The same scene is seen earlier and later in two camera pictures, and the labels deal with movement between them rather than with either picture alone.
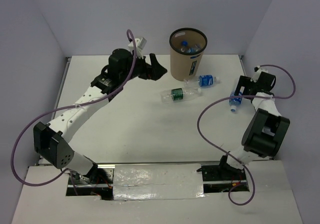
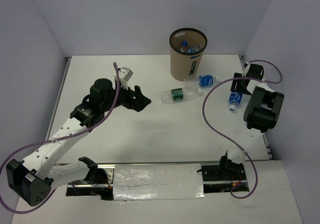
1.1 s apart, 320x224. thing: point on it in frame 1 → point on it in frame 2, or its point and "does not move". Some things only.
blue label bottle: x=234 y=102 does not move
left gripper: x=153 y=72 → x=137 y=104
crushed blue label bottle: x=195 y=49 does not move
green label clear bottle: x=177 y=95 does not move
